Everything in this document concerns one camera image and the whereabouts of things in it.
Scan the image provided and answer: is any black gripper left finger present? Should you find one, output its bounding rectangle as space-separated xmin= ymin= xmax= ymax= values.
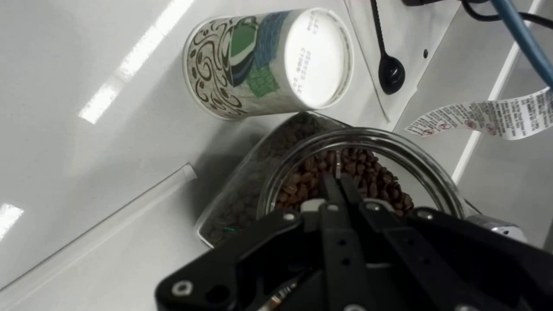
xmin=318 ymin=175 xmax=373 ymax=311

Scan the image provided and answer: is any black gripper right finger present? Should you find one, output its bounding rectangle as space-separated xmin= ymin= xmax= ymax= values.
xmin=339 ymin=175 xmax=496 ymax=311

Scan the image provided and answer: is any glass jar of coffee beans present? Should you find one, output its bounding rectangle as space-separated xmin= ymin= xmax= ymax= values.
xmin=197 ymin=113 xmax=525 ymax=248

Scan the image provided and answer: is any black measuring spoon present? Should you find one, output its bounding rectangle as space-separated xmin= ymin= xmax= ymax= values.
xmin=370 ymin=0 xmax=406 ymax=96

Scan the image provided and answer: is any upside-down patterned paper cup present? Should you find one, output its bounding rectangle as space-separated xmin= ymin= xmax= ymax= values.
xmin=181 ymin=8 xmax=354 ymax=120

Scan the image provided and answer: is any white cable warning tag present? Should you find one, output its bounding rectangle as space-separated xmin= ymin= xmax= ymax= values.
xmin=406 ymin=89 xmax=553 ymax=141

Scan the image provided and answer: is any blue cable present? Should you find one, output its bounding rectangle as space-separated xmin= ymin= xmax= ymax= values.
xmin=489 ymin=0 xmax=553 ymax=89

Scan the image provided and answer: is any black power cable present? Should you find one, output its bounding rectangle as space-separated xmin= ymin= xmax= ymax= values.
xmin=399 ymin=0 xmax=553 ymax=32

